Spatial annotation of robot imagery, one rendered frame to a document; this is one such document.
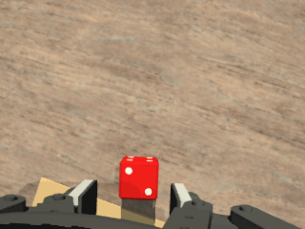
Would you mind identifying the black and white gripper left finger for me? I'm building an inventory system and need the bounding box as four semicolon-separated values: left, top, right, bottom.
0;179;97;215

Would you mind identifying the tan flat mat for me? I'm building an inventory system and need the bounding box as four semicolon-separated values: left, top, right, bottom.
32;177;165;228

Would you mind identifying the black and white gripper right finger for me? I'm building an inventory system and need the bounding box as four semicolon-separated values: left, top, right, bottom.
162;183;301;229

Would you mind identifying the red die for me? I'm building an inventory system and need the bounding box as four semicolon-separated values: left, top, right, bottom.
119;156;159;200

